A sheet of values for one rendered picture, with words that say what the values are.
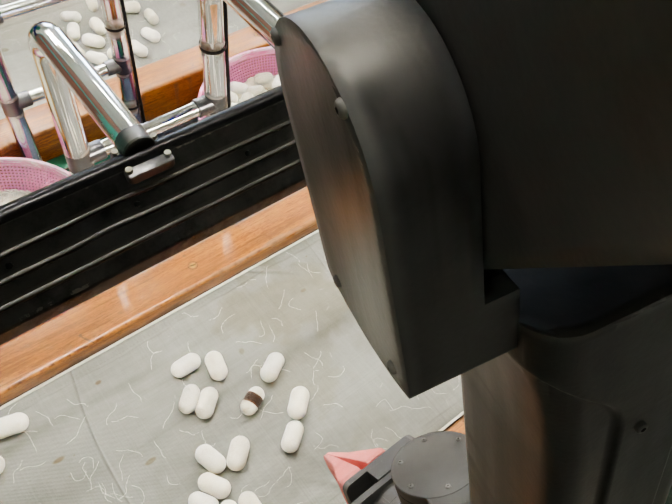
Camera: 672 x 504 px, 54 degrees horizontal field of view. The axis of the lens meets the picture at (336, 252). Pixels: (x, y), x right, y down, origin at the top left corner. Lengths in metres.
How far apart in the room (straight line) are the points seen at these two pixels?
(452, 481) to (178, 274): 0.49
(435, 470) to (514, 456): 0.23
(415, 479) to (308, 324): 0.41
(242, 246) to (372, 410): 0.25
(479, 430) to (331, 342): 0.59
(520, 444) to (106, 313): 0.66
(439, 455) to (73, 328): 0.48
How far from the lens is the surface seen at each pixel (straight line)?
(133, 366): 0.79
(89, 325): 0.79
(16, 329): 0.47
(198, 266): 0.82
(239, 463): 0.72
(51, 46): 0.54
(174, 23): 1.19
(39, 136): 1.00
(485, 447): 0.21
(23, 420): 0.77
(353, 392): 0.77
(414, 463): 0.43
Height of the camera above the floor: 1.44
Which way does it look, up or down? 54 degrees down
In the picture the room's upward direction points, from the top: 10 degrees clockwise
